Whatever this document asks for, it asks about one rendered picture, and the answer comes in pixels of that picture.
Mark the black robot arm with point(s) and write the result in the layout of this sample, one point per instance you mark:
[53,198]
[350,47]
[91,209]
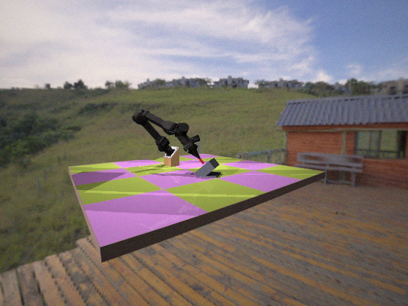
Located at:
[171,128]

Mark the grey sloped panel with hole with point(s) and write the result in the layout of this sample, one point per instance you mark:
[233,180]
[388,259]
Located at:
[206,169]

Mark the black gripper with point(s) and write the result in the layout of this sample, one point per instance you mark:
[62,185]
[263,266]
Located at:
[192,148]

